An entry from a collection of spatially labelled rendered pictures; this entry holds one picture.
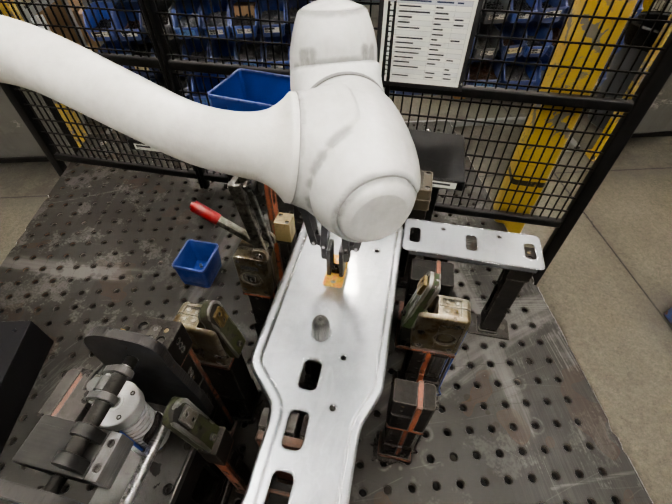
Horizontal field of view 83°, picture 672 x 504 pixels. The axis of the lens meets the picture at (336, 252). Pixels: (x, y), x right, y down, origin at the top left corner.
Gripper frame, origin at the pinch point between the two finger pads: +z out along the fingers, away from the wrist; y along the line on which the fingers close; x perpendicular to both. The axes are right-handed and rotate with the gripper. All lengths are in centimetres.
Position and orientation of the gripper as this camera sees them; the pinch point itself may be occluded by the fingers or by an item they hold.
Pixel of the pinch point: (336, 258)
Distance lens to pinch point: 71.5
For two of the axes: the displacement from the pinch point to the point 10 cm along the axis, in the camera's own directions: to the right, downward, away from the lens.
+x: 2.1, -7.3, 6.5
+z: 0.1, 6.7, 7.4
